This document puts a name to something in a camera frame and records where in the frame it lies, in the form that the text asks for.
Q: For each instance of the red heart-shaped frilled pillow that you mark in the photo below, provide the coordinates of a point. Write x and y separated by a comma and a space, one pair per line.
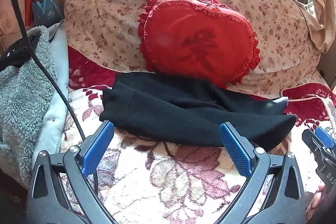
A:
199, 40

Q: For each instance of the grey fleece jacket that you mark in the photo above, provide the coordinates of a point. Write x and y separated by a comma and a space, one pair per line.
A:
21, 98

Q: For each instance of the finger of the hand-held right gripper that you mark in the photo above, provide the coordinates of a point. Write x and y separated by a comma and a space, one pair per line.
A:
324, 138

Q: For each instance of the person's right hand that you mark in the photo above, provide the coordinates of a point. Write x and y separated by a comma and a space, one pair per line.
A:
316, 203

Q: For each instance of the black pants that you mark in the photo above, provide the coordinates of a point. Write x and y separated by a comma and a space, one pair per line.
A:
170, 113

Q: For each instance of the red and white floral blanket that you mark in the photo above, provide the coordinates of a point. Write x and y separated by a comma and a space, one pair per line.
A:
157, 176

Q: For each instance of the blue plastic bag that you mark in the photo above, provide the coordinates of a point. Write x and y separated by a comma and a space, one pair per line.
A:
47, 10

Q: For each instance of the light blue cloth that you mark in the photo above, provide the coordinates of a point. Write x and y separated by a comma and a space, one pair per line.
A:
59, 77

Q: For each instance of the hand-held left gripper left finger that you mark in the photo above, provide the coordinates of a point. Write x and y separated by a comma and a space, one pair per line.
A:
95, 150

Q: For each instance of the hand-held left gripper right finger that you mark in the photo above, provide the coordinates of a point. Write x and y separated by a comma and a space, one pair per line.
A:
236, 150

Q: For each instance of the beige cloth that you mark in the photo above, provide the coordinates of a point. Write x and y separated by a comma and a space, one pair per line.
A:
320, 29

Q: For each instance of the floral cream quilt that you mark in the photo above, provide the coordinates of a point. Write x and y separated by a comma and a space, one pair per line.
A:
110, 16

